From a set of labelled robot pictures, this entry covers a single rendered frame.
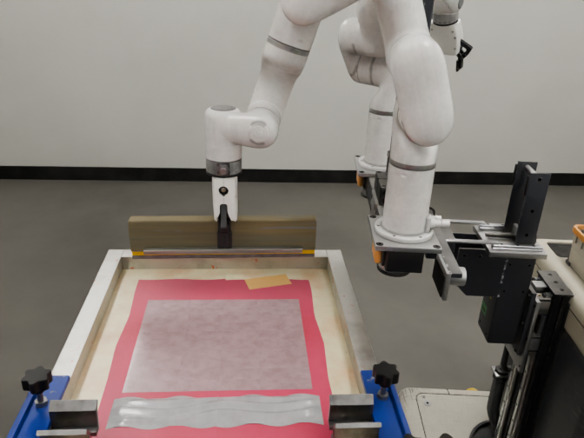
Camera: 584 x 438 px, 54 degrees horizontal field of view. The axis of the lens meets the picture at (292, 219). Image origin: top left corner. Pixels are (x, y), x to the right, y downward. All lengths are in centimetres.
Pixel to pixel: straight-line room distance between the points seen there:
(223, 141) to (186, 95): 334
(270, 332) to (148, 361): 25
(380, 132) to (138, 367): 88
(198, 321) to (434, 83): 68
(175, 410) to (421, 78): 71
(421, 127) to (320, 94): 345
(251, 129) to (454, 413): 134
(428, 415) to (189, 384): 116
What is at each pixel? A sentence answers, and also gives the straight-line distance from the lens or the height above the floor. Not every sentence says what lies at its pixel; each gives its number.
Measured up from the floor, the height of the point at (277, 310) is 96.
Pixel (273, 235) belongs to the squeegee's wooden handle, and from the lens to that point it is 125.
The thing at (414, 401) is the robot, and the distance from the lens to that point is 213.
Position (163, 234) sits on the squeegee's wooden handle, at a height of 111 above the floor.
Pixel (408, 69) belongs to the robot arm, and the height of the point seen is 150.
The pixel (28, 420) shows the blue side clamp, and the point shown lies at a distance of 102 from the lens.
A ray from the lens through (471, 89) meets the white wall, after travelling 478.
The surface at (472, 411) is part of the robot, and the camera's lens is 215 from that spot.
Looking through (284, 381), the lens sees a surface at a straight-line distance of 109.
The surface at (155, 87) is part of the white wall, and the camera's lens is 450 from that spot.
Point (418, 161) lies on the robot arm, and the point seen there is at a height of 131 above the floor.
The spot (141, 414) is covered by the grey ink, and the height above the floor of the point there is 96.
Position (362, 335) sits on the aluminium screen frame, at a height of 99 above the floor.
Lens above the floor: 167
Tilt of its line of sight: 25 degrees down
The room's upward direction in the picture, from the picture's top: 3 degrees clockwise
